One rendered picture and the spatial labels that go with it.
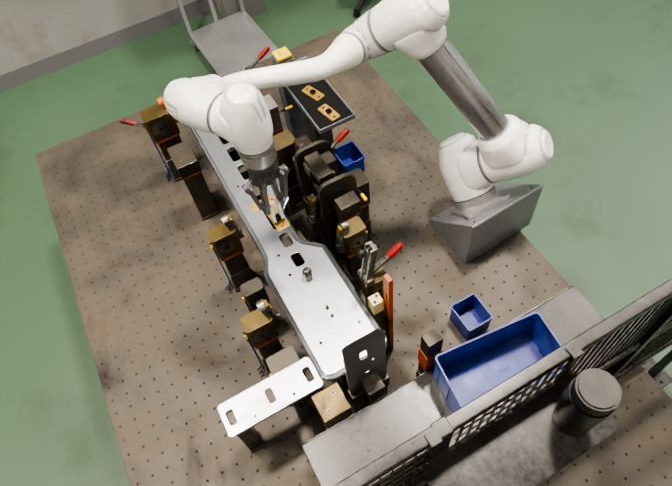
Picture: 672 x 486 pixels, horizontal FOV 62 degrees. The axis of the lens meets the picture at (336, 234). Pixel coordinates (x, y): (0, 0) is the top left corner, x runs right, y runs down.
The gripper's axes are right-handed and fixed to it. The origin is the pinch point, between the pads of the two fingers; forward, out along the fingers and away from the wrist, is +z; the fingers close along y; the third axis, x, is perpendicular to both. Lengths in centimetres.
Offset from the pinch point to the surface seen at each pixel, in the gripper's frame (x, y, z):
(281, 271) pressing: -0.9, 3.6, 29.8
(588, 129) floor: -45, -209, 125
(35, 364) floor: -89, 117, 128
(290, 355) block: 24.3, 14.7, 33.1
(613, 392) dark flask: 88, -21, -28
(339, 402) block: 47, 11, 26
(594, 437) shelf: 90, -21, -9
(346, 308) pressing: 21.7, -6.7, 30.7
